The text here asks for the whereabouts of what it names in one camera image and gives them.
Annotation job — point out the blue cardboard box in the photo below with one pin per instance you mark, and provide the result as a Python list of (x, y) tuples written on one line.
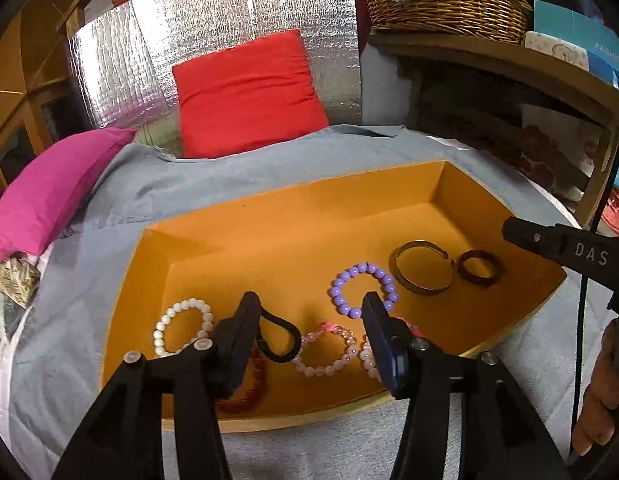
[(589, 35)]

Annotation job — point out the wooden cabinet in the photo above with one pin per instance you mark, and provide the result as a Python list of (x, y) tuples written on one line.
[(24, 75)]

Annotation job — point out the red pillow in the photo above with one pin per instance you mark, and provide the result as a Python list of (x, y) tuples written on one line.
[(249, 95)]

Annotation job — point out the floral cloth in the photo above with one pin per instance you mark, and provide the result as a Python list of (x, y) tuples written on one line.
[(549, 150)]

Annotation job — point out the bronze cuff bangle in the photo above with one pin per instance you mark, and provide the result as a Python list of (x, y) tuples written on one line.
[(414, 287)]

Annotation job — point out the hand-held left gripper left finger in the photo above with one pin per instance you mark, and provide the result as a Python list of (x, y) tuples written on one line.
[(239, 345)]

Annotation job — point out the grey blanket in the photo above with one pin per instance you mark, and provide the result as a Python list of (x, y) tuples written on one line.
[(79, 285)]

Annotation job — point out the patterned crumpled cloth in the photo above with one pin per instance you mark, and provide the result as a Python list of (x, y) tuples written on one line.
[(14, 280)]

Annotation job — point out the white patterned box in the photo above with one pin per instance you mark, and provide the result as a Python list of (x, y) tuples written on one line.
[(557, 51)]

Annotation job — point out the magenta pillow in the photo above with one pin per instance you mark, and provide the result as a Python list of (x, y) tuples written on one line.
[(54, 190)]

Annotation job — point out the wooden shelf table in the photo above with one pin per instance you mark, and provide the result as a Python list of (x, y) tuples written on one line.
[(514, 62)]

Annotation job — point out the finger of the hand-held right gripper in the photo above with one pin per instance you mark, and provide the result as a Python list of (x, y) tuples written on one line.
[(532, 237)]

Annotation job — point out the silver foil insulation sheet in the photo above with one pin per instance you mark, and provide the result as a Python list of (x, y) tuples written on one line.
[(139, 35)]

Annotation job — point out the wicker basket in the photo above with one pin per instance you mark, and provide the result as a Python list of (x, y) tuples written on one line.
[(449, 5)]

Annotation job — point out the orange cardboard box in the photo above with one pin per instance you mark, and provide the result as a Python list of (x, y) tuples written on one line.
[(289, 240)]

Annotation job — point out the dark red bangle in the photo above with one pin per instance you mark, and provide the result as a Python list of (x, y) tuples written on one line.
[(472, 276)]

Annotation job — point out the person's right hand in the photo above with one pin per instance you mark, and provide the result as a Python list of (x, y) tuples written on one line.
[(602, 395)]

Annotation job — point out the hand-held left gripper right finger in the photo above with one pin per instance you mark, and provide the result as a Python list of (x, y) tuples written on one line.
[(389, 360)]

